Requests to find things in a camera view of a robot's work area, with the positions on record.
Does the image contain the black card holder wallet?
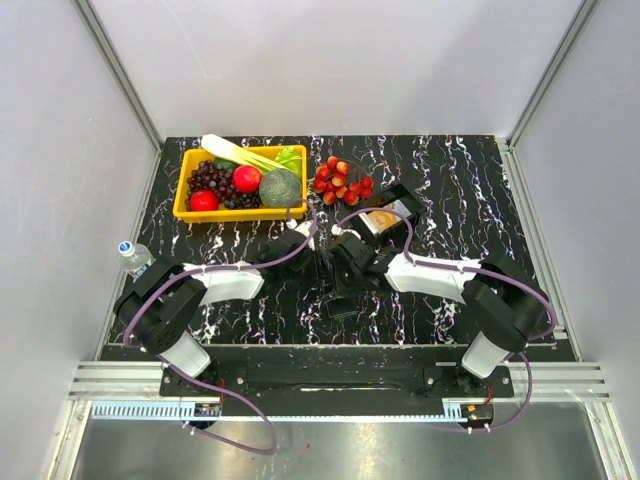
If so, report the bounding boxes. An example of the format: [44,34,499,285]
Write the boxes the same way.
[324,297,359,321]

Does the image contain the black card box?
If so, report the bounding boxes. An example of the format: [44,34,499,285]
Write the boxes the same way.
[348,183,425,246]

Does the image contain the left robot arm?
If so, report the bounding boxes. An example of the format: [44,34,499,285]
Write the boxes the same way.
[114,222,314,395]

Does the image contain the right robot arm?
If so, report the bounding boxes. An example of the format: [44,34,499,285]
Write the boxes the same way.
[329,231,555,396]

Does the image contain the green cantaloupe melon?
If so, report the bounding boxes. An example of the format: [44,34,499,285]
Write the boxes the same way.
[259,169,302,208]

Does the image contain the red cherry bunch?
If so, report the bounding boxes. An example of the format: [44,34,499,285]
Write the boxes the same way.
[312,156,374,207]

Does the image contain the red apple upper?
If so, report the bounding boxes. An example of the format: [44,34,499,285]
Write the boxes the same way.
[232,165,262,194]

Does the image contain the red apple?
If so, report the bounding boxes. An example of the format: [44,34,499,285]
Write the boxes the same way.
[232,165,262,194]
[189,190,219,212]

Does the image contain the green lettuce leaf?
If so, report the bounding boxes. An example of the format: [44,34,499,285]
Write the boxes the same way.
[274,146,303,179]

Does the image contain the red apple lower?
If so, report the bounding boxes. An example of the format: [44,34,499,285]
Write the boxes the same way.
[189,190,219,212]

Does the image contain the green avocado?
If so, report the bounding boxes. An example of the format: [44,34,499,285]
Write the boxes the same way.
[213,158,238,172]

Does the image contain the purple grape bunch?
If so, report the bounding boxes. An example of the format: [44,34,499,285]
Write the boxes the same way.
[185,160,261,211]

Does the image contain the yellow plastic basket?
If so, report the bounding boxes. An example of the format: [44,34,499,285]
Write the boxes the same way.
[173,145,308,223]

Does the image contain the white green leek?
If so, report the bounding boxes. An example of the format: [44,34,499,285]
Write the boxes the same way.
[200,134,282,172]

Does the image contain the plastic water bottle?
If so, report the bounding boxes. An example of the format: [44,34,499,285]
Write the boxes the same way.
[118,240,155,281]

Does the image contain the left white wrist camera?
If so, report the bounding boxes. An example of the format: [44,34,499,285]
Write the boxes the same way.
[286,219,317,250]

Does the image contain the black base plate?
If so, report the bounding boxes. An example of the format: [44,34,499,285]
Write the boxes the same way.
[158,343,515,419]

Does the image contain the aluminium frame rail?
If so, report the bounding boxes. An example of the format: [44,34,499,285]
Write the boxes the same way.
[69,361,611,403]

